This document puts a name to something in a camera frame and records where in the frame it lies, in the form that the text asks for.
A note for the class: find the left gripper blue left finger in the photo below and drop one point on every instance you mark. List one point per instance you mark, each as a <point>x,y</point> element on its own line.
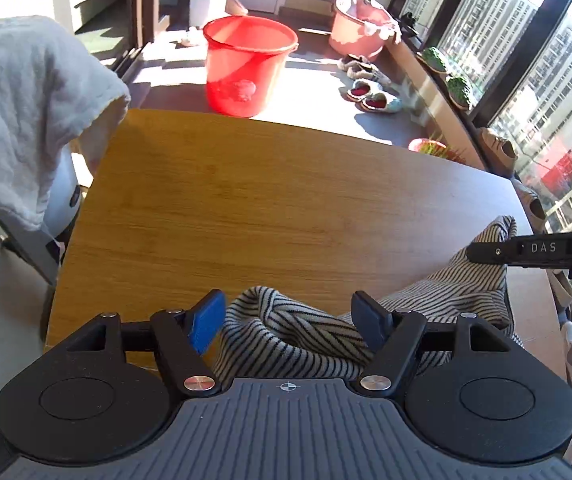
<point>181,339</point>

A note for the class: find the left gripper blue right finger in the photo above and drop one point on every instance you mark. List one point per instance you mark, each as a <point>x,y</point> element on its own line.
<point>394,339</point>

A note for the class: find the beige shoe on sill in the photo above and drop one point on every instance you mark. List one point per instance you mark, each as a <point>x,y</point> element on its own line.
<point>500,153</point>
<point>532,205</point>

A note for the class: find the white chair under towel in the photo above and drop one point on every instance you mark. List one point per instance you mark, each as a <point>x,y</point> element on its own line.
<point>45,247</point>

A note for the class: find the red pot with grass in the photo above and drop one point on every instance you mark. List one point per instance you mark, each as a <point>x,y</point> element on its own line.
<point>433,148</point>

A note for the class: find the green potted plant near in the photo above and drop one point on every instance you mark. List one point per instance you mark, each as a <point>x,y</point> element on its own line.
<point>460,92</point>

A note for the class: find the green potted plant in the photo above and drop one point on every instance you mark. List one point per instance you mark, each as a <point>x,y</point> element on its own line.
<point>434,60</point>
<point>460,92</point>

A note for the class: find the slipper with red lining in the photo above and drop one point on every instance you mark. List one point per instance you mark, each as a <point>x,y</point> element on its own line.
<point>361,89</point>

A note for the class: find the green potted plant far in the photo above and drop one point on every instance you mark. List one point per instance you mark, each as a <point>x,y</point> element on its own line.
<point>434,60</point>

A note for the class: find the grey slippers pair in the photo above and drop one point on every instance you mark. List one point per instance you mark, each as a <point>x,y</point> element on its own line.
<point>359,67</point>

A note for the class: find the red plastic bucket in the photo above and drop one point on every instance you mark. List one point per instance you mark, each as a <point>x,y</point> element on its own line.
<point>245,55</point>

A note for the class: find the white quilted towel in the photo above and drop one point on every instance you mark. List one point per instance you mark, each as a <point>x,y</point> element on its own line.
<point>52,91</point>

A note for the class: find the pink bucket with cloth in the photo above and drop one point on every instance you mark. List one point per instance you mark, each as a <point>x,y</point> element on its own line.
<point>362,28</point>

